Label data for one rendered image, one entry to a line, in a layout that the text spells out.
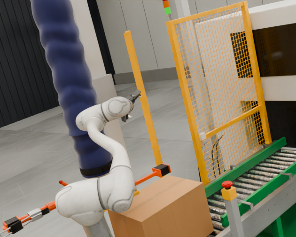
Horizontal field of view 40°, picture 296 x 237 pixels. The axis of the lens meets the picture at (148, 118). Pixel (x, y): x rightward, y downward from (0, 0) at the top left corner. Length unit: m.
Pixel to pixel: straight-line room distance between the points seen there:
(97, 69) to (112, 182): 2.20
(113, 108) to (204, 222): 1.40
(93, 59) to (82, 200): 2.23
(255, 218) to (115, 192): 1.85
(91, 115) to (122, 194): 0.59
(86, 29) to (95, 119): 1.77
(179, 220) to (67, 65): 1.31
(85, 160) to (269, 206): 1.57
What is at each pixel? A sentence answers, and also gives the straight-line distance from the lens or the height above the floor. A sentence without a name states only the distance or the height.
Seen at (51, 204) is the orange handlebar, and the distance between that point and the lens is 2.56.
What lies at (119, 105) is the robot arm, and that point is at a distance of 2.00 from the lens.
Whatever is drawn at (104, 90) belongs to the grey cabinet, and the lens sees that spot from 3.70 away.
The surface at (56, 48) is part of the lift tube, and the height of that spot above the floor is 2.13.
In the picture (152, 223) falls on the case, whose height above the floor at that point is 0.90.
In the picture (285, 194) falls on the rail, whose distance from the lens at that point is 3.58.
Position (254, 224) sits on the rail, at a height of 0.50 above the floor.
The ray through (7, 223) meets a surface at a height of 1.26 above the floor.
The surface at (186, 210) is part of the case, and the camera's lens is 2.94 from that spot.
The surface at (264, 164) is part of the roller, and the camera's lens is 4.19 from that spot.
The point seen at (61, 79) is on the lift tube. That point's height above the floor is 1.95.
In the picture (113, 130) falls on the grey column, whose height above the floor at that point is 1.26.
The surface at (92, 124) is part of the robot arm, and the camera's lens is 2.04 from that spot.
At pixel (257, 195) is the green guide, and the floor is 0.61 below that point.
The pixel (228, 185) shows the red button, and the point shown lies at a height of 1.04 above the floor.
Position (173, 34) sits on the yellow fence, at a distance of 3.59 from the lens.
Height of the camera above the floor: 2.16
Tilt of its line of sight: 13 degrees down
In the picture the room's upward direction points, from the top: 14 degrees counter-clockwise
